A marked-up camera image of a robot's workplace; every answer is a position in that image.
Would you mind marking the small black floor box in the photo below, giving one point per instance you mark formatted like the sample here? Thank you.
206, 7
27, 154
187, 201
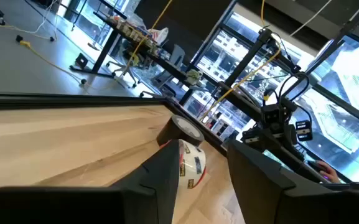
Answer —
81, 60

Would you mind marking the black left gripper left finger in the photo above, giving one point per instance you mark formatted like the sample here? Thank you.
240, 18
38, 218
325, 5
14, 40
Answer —
73, 205

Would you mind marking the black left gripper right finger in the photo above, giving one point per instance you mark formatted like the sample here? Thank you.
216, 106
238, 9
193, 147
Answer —
260, 193

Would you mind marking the black labelled hub box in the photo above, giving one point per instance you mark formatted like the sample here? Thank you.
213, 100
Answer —
303, 130

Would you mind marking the small potted green plant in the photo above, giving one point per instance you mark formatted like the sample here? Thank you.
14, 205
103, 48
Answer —
193, 77

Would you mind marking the black aluminium rig frame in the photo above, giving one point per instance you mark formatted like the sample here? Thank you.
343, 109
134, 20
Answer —
247, 57

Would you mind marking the grey high-back chair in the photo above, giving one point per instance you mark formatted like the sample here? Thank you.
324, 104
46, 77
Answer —
176, 56

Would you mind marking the person's hand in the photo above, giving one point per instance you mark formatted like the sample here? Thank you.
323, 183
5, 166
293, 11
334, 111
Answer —
331, 172

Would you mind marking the long black cluttered desk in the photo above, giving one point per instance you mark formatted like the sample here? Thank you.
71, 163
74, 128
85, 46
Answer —
154, 54

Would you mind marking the black tape roll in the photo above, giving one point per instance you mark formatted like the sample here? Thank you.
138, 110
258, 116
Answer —
176, 132

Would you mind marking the grey swivel office chair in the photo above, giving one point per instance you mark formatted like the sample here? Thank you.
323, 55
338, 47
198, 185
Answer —
126, 67

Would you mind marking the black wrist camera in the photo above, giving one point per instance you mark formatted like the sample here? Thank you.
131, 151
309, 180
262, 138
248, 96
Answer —
272, 116

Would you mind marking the white packing tape red dispenser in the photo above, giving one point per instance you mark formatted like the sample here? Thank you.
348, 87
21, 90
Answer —
191, 165

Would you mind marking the white plastic bag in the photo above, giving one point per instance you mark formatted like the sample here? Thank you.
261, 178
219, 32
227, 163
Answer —
160, 35

